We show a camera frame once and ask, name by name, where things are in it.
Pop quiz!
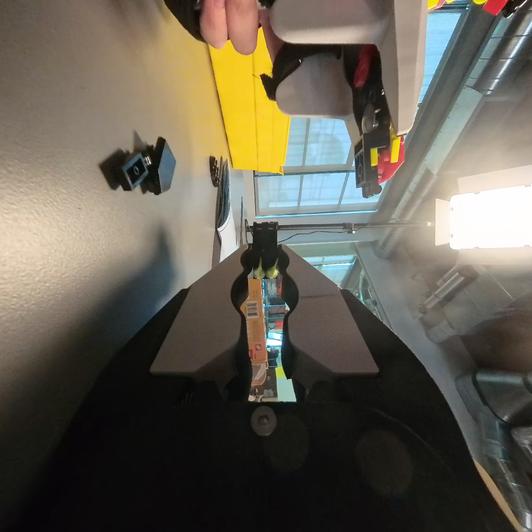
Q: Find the orange cardboard box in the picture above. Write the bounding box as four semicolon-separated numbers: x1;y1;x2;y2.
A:
240;278;269;367

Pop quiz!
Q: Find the lego instruction booklet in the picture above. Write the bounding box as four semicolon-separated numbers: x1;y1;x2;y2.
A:
213;158;247;267

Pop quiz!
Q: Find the black cable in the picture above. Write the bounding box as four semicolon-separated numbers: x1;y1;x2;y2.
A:
276;229;355;247

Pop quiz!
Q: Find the large window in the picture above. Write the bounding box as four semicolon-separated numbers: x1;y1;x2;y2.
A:
253;12;463;218

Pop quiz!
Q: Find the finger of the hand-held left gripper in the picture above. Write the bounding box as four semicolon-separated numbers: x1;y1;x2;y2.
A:
374;0;429;134

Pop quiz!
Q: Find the black light stand pole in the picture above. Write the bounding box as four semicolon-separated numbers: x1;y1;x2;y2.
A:
245;219;436;234

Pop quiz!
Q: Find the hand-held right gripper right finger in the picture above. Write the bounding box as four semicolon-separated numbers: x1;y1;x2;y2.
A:
278;243;380;394

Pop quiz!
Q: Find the small black lime lego piece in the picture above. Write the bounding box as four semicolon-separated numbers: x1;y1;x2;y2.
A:
251;221;280;280

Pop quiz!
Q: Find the silver ventilation duct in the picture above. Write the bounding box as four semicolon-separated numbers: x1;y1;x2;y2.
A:
376;0;532;260

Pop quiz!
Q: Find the red yellow black lego model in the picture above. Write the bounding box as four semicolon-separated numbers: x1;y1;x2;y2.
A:
352;42;406;199

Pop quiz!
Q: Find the person's left hand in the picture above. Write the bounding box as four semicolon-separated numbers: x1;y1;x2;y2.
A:
199;0;278;57

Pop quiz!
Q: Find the yellow box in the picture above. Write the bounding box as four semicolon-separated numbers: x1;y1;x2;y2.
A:
208;25;291;175

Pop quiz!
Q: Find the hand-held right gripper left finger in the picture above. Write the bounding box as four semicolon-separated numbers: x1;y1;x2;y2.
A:
150;243;252;391

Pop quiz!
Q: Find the studio light panel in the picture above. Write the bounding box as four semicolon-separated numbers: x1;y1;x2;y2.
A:
434;186;532;251

